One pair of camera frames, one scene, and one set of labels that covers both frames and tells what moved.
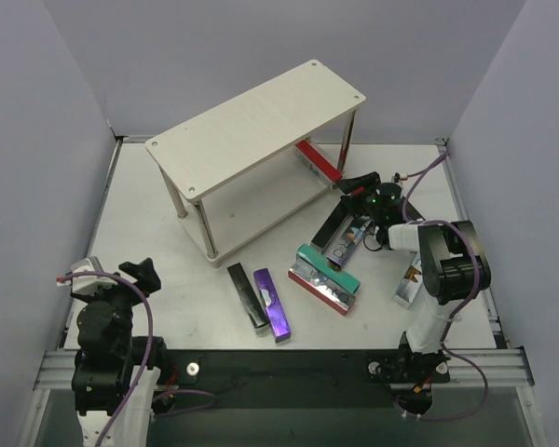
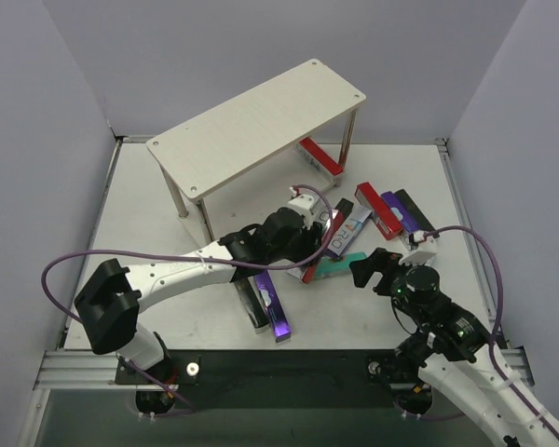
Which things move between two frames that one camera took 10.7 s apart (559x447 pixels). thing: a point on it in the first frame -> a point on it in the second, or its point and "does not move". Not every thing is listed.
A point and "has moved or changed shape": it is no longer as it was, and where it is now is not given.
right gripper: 359,199 -> 383,277
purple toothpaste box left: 275,313 does not move
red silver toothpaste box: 321,287 has moved or changed shape
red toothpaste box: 312,159 has moved or changed shape
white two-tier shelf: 239,168 does not move
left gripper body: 128,283 -> 315,234
